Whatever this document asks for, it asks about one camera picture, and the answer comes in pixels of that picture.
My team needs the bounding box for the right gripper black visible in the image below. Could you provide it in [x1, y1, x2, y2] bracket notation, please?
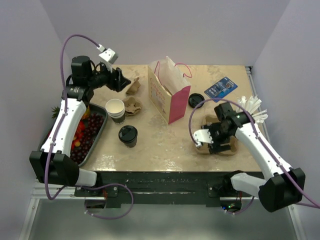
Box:
[202, 122, 233, 154]

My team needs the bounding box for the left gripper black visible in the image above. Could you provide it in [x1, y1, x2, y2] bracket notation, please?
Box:
[87, 62, 131, 92]

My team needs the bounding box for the single cardboard cup carrier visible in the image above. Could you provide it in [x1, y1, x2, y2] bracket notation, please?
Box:
[125, 77, 141, 96]

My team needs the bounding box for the pink beige paper bag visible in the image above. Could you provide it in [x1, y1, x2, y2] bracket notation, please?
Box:
[147, 56, 193, 125]

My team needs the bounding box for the black coffee cup lid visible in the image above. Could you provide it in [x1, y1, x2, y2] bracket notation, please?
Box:
[118, 125, 138, 144]

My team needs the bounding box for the dark paper coffee cup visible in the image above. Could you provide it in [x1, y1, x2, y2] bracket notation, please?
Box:
[120, 136, 137, 148]

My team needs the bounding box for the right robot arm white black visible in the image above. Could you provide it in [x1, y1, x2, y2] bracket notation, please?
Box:
[204, 102, 306, 213]

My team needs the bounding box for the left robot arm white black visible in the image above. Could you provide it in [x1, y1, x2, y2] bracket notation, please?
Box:
[29, 51, 131, 196]

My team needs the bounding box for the dark green fruit tray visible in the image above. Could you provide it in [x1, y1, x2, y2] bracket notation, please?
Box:
[37, 103, 109, 167]

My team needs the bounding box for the dark red grapes bunch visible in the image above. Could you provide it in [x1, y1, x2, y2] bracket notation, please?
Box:
[70, 113, 104, 165]

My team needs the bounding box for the blue razor package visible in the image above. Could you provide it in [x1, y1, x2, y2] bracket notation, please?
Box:
[204, 76, 238, 103]

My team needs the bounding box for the toy pineapple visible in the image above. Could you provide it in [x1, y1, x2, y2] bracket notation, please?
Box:
[51, 106, 61, 119]

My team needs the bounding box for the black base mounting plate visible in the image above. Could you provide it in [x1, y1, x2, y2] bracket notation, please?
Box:
[43, 171, 278, 209]

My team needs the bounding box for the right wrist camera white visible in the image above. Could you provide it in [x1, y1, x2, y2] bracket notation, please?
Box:
[192, 129, 214, 148]

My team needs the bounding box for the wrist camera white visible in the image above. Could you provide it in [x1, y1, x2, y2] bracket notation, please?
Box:
[97, 44, 119, 71]
[192, 129, 214, 148]

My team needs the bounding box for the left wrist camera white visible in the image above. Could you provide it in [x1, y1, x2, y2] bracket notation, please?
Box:
[97, 44, 119, 71]

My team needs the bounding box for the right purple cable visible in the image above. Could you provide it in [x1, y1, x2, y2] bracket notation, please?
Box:
[187, 98, 320, 210]

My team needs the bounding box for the purple cable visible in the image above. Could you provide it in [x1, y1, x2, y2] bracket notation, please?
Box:
[187, 98, 320, 210]
[46, 34, 101, 201]

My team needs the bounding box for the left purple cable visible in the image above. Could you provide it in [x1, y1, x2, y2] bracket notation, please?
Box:
[46, 34, 101, 201]

